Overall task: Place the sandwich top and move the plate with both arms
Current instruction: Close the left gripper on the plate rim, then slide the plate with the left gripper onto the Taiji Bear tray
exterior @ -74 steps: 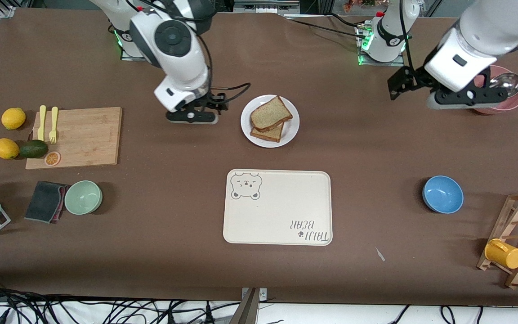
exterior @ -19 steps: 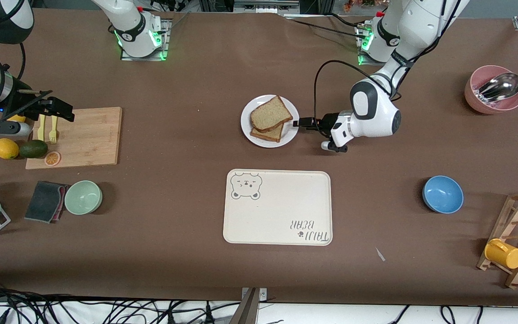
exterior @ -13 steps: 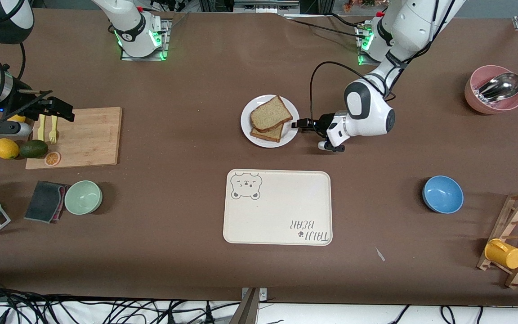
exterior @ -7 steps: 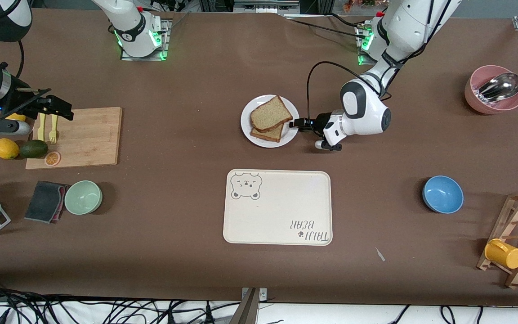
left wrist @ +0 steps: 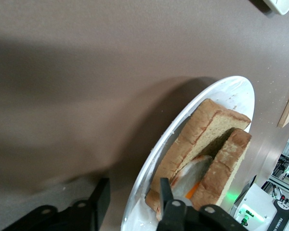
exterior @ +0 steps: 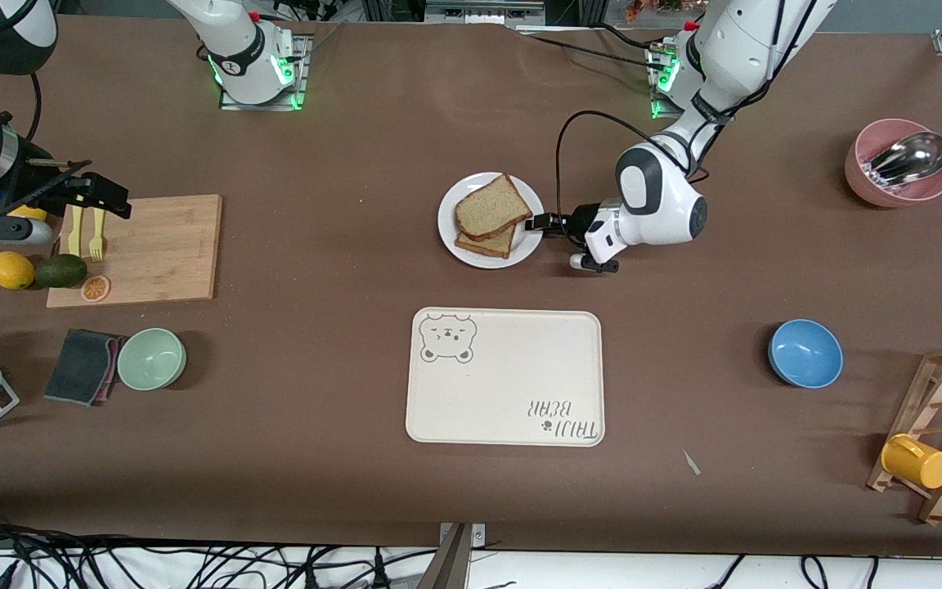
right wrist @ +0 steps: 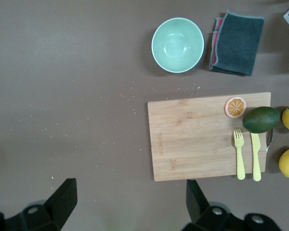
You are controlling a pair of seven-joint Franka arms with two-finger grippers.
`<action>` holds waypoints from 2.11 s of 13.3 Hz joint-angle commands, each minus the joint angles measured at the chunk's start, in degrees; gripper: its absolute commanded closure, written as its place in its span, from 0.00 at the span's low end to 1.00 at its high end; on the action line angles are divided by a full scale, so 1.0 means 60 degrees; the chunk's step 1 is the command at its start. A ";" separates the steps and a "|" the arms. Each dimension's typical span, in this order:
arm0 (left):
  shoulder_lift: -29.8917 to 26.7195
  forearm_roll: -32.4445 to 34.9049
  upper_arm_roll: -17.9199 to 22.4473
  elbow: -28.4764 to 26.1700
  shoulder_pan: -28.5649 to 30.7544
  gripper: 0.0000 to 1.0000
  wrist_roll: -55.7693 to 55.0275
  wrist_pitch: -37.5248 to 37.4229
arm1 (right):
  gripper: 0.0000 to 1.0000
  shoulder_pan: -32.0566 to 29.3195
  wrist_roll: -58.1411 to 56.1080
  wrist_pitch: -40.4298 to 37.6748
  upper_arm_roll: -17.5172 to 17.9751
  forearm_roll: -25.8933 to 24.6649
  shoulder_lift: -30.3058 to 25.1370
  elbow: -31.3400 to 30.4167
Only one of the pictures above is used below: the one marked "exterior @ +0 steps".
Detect dark grey sponge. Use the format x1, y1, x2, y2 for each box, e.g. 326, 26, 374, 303
44, 329, 116, 407

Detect steel ladle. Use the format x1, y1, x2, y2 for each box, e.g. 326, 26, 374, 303
868, 119, 942, 187

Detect round white plate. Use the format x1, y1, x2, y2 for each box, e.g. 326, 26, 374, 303
437, 172, 545, 269

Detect dark green avocado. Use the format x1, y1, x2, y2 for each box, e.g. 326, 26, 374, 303
34, 254, 88, 289

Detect wooden cutting board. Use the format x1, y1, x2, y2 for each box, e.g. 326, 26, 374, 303
46, 194, 224, 309

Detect pale green bowl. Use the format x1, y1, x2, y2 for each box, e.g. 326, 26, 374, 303
117, 328, 187, 391

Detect grey metal bracket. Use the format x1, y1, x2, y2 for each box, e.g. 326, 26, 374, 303
418, 522, 488, 589

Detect yellow cup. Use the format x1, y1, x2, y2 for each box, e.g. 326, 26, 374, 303
881, 434, 942, 490

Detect cream bear print tray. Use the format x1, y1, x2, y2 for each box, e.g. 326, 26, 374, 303
405, 308, 606, 447

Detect pink bowl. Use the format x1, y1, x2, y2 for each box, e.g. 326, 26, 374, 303
845, 119, 942, 209

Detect black table cable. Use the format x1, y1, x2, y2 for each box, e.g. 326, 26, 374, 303
520, 29, 664, 70

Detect pink cloth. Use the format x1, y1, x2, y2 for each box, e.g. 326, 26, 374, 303
95, 335, 128, 403

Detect brown crust bread slice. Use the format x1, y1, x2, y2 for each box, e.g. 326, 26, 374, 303
455, 173, 534, 242
455, 223, 518, 260

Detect grey metal frame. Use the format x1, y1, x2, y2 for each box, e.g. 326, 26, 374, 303
426, 0, 545, 25

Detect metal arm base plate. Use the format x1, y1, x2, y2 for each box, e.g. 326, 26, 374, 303
645, 41, 713, 121
219, 33, 312, 111

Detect blue bowl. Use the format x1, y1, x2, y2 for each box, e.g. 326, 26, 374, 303
768, 319, 844, 389

